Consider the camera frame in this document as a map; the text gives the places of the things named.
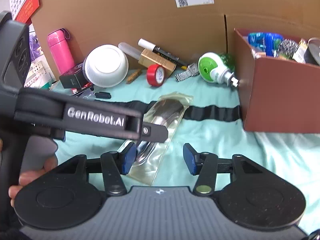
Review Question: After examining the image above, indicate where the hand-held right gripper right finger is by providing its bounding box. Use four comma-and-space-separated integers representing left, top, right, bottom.
183, 143, 265, 197

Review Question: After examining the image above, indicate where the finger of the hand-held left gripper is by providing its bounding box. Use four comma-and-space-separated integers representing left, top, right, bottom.
141, 123, 168, 142

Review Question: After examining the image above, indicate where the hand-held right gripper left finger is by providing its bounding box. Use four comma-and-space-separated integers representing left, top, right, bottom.
54, 142, 137, 197

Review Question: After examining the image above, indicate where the makeup brush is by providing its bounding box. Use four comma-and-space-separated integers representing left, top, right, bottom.
117, 92, 194, 186

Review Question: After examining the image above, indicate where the brown storage box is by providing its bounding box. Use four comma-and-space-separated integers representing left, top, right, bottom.
234, 28, 320, 133

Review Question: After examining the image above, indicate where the person's left hand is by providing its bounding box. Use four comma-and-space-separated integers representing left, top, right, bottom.
8, 152, 59, 202

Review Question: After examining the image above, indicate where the teal cloth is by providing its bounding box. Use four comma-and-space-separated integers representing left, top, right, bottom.
47, 70, 320, 233

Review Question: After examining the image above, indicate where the cream perforated basket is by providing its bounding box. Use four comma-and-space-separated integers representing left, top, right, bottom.
24, 59, 52, 88

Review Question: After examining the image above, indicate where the red black packet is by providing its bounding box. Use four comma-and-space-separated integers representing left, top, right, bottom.
71, 84, 95, 97

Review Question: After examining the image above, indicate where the small black box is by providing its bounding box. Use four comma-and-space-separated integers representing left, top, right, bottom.
59, 62, 92, 89

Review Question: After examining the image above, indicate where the red tape roll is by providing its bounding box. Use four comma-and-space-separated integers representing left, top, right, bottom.
147, 64, 165, 87

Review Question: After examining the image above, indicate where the small brown wooden piece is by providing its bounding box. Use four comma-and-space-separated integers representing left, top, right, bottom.
126, 69, 142, 84

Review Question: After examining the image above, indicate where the pink thermos bottle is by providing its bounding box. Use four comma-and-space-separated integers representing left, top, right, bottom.
47, 29, 75, 75

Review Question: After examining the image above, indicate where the metal watch band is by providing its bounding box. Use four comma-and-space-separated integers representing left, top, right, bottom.
175, 63, 200, 82

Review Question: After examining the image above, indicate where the small tan carton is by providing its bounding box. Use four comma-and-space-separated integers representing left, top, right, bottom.
138, 49, 177, 77

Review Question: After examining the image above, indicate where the white bowl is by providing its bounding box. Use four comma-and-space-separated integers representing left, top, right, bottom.
84, 44, 129, 88

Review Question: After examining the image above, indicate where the white black marker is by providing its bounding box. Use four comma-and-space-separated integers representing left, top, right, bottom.
138, 38, 188, 67

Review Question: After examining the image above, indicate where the clear plastic tube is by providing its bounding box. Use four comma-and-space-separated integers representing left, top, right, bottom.
118, 42, 142, 60

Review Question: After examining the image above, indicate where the green white plug-in repellent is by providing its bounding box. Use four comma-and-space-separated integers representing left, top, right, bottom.
198, 52, 240, 87

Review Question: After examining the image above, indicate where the large cardboard box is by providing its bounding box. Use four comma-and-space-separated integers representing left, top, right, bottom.
31, 0, 320, 80

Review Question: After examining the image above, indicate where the blue packet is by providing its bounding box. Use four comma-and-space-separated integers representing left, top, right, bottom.
248, 32, 283, 56

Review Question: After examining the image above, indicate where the steel wool scourer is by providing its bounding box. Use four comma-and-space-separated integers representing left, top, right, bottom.
275, 39, 300, 60

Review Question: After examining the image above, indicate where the yellow white packet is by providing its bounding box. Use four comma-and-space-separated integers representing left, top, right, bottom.
292, 39, 310, 63

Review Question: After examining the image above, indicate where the red wall calendar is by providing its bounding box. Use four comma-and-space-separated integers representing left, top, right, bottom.
9, 0, 40, 26

